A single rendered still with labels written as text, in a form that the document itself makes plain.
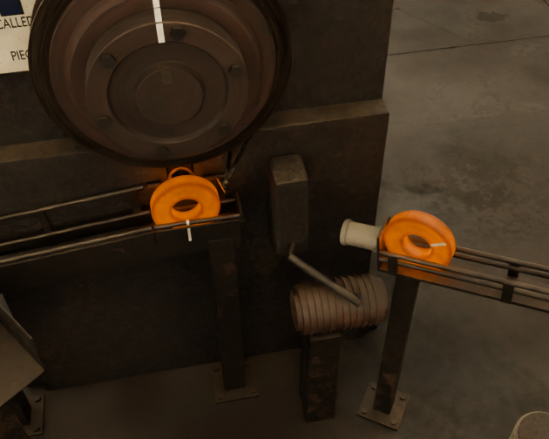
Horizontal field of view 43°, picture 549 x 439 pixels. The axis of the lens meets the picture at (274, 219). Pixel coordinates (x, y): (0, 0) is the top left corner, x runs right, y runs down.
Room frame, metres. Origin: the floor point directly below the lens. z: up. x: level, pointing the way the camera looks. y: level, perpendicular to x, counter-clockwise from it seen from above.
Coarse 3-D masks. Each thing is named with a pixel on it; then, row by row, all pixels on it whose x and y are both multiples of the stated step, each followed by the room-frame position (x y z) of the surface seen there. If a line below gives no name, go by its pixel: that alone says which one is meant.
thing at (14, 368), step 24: (0, 312) 0.87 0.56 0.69; (0, 336) 0.86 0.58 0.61; (24, 336) 0.80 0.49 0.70; (0, 360) 0.81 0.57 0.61; (24, 360) 0.80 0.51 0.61; (0, 384) 0.75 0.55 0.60; (24, 384) 0.75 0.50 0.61; (0, 408) 0.76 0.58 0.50; (0, 432) 0.74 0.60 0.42; (24, 432) 0.77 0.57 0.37
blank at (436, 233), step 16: (400, 224) 1.03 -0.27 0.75; (416, 224) 1.01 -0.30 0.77; (432, 224) 1.00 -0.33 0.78; (384, 240) 1.04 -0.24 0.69; (400, 240) 1.03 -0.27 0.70; (432, 240) 0.99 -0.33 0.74; (448, 240) 0.98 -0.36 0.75; (416, 256) 1.01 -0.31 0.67; (432, 256) 0.99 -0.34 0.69; (448, 256) 0.97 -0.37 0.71
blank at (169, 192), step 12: (168, 180) 1.12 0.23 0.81; (180, 180) 1.11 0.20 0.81; (192, 180) 1.12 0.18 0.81; (204, 180) 1.13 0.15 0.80; (156, 192) 1.10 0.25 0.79; (168, 192) 1.09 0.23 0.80; (180, 192) 1.10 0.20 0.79; (192, 192) 1.10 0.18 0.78; (204, 192) 1.11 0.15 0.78; (216, 192) 1.12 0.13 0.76; (156, 204) 1.09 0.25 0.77; (168, 204) 1.09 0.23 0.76; (204, 204) 1.11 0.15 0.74; (216, 204) 1.11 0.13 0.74; (156, 216) 1.09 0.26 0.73; (168, 216) 1.09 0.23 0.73; (180, 216) 1.11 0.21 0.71; (192, 216) 1.11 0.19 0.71; (204, 216) 1.11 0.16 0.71
